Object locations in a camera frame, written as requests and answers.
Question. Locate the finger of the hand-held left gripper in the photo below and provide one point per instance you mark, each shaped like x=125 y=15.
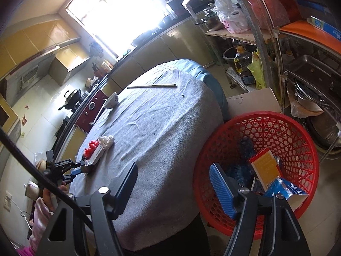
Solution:
x=70 y=163
x=77 y=172

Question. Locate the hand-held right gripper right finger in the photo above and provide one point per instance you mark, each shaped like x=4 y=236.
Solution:
x=222 y=192

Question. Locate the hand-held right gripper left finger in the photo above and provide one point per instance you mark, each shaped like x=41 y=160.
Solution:
x=125 y=184

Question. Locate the white and red small box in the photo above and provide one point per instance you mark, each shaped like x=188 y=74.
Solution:
x=94 y=156

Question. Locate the blue plastic bag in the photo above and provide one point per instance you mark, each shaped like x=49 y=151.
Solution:
x=239 y=170

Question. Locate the red plastic wrapper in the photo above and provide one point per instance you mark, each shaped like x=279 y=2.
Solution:
x=92 y=145

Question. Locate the white tissue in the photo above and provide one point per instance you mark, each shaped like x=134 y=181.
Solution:
x=106 y=141

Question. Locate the small blue white packet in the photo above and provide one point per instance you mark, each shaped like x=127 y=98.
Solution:
x=289 y=189

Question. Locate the red plastic basket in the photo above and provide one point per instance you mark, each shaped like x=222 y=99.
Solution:
x=293 y=138

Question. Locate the person's left forearm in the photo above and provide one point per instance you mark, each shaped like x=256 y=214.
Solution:
x=40 y=221

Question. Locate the person's left hand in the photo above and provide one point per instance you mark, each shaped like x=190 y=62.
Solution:
x=50 y=198

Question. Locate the clay pot in plastic bag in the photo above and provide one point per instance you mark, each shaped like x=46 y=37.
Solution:
x=40 y=162

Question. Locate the white electric pot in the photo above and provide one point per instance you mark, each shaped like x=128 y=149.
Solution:
x=32 y=189

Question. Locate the dark red built-in oven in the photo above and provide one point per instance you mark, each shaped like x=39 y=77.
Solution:
x=90 y=112

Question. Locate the black wok with lid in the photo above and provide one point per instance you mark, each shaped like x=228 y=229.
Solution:
x=72 y=97

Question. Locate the white ceramic bowl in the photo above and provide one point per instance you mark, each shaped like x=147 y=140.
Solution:
x=112 y=100

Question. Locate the cardboard box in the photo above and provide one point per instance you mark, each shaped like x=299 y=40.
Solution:
x=255 y=102

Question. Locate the knife block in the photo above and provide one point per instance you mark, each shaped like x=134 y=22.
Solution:
x=95 y=70

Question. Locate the steel range hood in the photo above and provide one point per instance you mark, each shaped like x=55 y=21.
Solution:
x=29 y=76

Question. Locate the long thin stick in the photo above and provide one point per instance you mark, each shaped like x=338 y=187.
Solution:
x=151 y=86

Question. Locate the blue table cover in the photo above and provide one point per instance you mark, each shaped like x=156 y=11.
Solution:
x=210 y=82

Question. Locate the clear plastic bag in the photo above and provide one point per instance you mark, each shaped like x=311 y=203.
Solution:
x=301 y=109

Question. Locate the large dark pan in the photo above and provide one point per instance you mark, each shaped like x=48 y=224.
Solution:
x=322 y=130

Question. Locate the yellow green plastic bag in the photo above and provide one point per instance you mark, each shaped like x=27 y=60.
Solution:
x=257 y=70

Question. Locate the yellow upper cabinets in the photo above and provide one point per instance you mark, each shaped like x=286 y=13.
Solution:
x=34 y=40

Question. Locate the cooking oil bottle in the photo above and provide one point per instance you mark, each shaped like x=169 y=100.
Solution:
x=241 y=61

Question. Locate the dark bucket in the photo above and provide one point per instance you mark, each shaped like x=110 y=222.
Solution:
x=229 y=54

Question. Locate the metal storage rack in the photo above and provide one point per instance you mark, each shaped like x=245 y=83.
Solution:
x=263 y=45

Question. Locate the steel tray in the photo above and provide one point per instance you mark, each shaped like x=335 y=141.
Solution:
x=311 y=66

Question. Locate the bright window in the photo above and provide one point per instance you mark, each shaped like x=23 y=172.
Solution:
x=114 y=13

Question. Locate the black kitchen countertop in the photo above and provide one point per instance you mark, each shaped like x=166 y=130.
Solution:
x=159 y=30

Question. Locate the steel pot with lid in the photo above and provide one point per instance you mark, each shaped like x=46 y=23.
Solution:
x=210 y=20

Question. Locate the pink and white plastic bag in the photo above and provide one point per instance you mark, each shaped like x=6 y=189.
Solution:
x=231 y=16

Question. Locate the orange board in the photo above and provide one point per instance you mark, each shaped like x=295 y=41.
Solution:
x=311 y=33

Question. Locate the microwave oven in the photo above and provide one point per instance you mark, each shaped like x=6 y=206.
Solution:
x=178 y=4

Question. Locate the red plastic bag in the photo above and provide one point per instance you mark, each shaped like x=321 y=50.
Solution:
x=269 y=5

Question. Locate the blue printed box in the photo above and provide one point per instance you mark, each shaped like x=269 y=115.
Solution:
x=326 y=28

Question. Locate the white wall socket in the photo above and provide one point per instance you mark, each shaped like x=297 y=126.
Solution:
x=7 y=200

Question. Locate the small yellow wall cabinet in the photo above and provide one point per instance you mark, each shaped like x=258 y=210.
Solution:
x=66 y=64

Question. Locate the small wall fan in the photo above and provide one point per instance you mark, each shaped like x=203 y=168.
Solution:
x=96 y=48

